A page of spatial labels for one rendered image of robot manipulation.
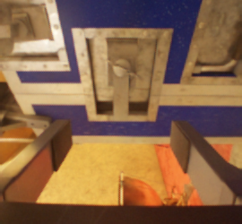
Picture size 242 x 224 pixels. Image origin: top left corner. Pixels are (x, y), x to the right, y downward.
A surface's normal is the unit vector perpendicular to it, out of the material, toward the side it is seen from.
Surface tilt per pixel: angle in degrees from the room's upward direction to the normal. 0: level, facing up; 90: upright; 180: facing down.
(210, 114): 90
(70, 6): 90
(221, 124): 90
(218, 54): 90
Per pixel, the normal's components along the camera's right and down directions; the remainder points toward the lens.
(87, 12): -0.01, 0.68
